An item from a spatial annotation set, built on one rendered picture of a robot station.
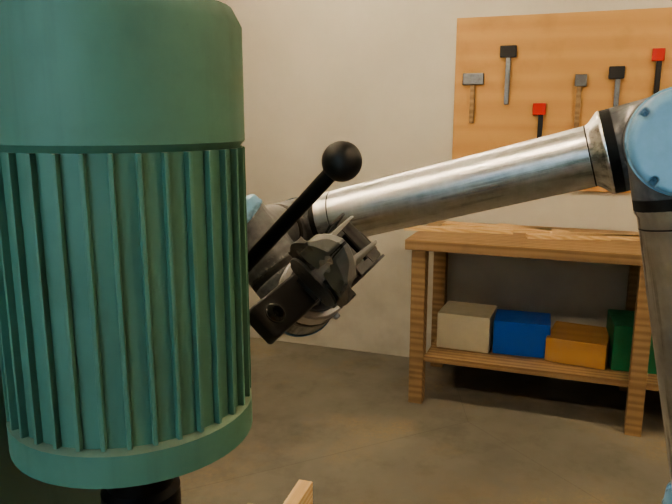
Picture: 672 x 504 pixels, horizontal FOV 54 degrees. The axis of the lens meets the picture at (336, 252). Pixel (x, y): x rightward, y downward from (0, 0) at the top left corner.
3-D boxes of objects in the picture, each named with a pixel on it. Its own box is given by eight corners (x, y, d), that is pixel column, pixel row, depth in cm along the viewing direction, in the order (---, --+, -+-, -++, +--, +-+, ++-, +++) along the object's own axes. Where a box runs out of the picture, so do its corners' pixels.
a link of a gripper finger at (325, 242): (354, 192, 67) (336, 221, 75) (313, 228, 65) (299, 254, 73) (375, 214, 66) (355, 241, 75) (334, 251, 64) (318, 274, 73)
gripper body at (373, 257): (342, 208, 76) (323, 239, 87) (288, 255, 73) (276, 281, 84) (388, 255, 75) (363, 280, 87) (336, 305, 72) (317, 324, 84)
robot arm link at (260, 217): (232, 223, 106) (279, 283, 105) (192, 233, 95) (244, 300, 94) (270, 185, 102) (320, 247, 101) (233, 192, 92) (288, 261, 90)
